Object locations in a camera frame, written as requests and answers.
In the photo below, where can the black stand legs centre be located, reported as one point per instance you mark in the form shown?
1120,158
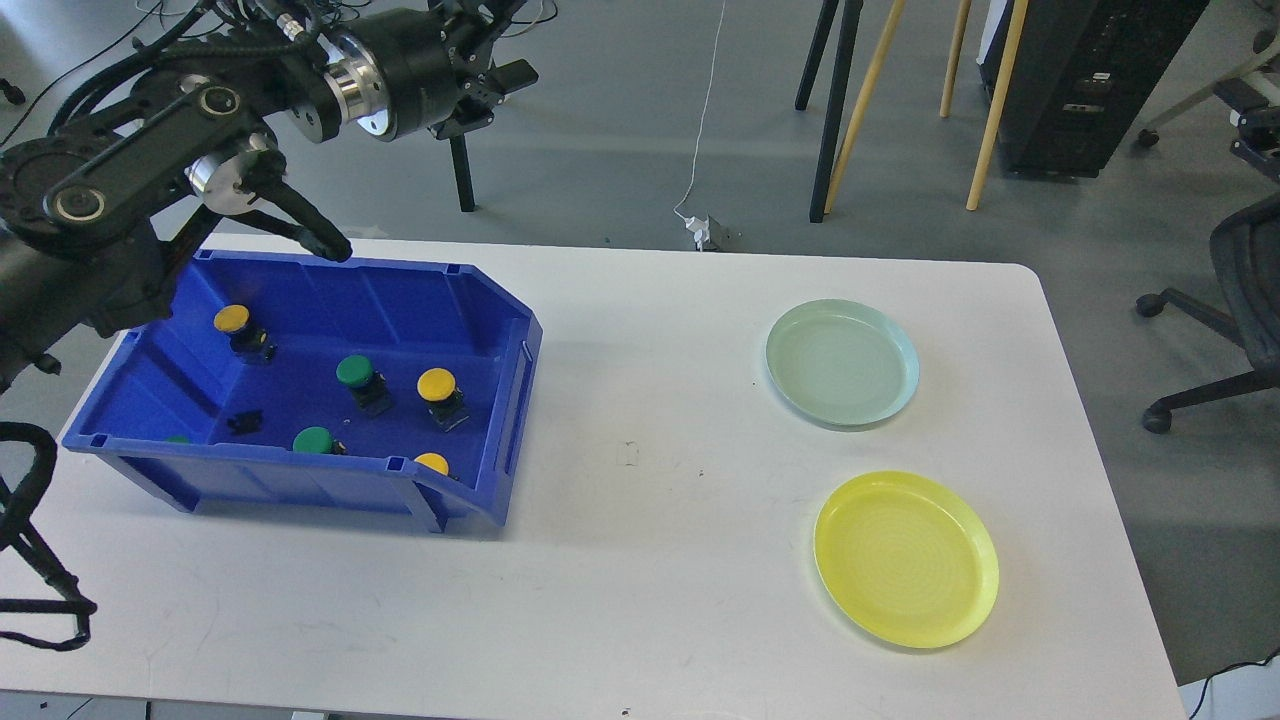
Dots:
838,21

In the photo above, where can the blue plastic storage bin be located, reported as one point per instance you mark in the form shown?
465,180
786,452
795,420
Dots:
178,376

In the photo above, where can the yellow plate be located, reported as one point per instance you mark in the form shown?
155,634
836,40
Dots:
906,559

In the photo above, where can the light green plate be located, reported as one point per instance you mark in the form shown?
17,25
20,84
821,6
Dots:
841,364

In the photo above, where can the black cable loop left edge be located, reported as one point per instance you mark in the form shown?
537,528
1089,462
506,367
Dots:
18,533

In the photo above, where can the yellow push button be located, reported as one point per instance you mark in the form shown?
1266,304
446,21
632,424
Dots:
246,338
438,389

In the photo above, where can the yellow push button front rim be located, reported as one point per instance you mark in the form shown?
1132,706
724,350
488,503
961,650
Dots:
435,462

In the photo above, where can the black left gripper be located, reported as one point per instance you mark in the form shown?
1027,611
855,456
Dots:
435,71

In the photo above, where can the black computer tower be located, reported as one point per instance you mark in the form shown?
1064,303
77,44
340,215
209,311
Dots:
1083,71

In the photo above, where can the black tripod legs left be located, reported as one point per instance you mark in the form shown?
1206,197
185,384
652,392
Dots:
462,174

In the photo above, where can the small black part in bin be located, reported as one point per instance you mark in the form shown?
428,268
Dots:
246,423

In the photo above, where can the wooden easel legs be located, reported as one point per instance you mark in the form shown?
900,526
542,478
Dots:
1009,55

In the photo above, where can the black office chair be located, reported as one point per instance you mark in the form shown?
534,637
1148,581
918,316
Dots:
1244,250

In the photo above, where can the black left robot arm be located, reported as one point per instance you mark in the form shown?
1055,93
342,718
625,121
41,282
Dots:
145,159

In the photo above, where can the white power adapter on floor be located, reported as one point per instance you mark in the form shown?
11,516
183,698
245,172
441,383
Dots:
707,234

